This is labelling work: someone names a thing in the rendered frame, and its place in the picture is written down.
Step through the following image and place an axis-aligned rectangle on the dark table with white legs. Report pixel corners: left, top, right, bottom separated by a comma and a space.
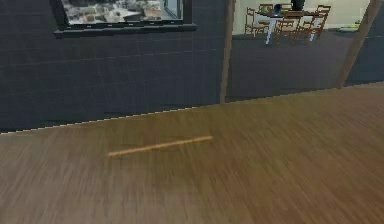
255, 9, 322, 46

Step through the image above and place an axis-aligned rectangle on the orange wooden stick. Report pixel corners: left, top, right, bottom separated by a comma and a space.
107, 135, 214, 158

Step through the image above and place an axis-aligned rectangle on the black vase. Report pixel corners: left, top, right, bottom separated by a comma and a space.
290, 0, 306, 12

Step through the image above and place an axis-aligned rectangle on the black framed window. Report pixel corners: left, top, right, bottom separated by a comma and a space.
49, 0, 198, 39

